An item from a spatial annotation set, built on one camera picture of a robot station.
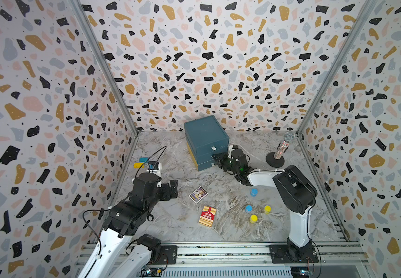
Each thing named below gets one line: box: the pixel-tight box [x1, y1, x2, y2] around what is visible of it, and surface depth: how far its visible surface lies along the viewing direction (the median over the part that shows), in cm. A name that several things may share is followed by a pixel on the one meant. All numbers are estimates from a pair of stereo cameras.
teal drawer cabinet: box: [183, 114, 231, 172], surface depth 94 cm
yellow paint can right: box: [263, 205, 272, 215], surface depth 87 cm
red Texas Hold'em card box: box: [198, 205, 218, 228], surface depth 85 cm
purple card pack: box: [188, 185, 209, 204], surface depth 92 cm
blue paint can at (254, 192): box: [250, 188, 258, 198], surface depth 94 cm
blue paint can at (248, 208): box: [245, 204, 254, 214], surface depth 87 cm
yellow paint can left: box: [249, 214, 258, 224], surface depth 84 cm
